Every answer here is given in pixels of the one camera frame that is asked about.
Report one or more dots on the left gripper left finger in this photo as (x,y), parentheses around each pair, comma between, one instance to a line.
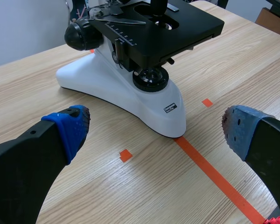
(25,161)

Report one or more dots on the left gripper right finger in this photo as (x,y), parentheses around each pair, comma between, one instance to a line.
(266,144)

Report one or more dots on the red green blue brick block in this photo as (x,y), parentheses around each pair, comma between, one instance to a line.
(275,220)

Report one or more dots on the brown box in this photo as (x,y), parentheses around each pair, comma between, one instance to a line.
(273,22)

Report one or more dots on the white and black microscope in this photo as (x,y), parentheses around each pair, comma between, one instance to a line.
(140,58)

